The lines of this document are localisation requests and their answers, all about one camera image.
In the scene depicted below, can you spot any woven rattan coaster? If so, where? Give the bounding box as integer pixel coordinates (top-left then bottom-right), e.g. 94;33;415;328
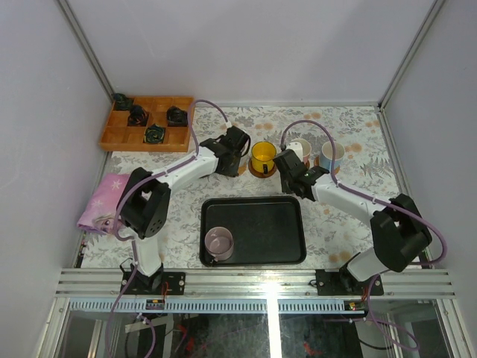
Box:
314;157;340;175
237;157;249;176

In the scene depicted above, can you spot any pink mug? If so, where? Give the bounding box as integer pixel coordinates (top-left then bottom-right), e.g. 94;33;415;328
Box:
291;139;312;166

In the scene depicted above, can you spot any yellow enamel mug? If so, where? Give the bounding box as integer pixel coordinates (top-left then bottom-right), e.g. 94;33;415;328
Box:
251;141;277;175

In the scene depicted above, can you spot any dark wooden coaster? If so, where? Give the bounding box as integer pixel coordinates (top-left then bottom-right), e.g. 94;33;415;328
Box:
247;161;277;179

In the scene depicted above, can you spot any light blue mug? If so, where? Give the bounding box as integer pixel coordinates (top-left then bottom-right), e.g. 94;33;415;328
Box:
319;141;345;171

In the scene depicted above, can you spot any black serving tray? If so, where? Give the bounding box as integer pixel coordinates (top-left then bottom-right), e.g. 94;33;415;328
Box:
199;196;306;267

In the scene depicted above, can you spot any lilac purple mug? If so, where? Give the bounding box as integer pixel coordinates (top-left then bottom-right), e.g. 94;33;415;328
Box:
204;227;235;262

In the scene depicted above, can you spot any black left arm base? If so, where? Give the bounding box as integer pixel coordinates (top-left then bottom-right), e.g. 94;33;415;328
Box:
119;263;186;297

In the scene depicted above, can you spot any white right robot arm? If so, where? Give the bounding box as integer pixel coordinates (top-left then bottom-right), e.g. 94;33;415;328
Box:
274;149;432;295

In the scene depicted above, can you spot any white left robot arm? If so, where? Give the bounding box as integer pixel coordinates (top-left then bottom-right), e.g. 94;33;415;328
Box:
113;126;251;295

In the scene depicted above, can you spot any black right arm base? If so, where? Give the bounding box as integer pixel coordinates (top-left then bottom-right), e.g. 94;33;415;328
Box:
308;269;384;296

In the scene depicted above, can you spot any black rolled item right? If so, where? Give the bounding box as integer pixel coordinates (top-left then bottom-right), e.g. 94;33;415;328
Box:
166;106;188;127

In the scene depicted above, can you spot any black green rolled item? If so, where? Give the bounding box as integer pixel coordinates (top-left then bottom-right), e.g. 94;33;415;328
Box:
143;124;165;145

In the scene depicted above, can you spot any wooden compartment tray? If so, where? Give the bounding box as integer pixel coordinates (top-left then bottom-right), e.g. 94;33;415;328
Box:
99;95;194;153

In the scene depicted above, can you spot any black rolled item corner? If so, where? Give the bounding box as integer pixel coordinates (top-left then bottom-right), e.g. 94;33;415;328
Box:
113;93;129;104

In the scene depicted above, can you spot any purple princess print cloth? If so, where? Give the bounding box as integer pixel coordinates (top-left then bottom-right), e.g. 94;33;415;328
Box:
77;173;130;235

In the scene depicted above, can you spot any left aluminium frame post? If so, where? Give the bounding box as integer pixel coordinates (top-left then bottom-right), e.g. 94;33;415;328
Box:
54;0;114;102

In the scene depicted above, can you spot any aluminium frame post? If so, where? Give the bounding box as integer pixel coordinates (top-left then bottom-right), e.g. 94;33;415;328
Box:
54;0;114;102
377;0;447;112

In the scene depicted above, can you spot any right aluminium frame post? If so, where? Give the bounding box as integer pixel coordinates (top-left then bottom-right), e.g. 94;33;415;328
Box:
377;0;447;112

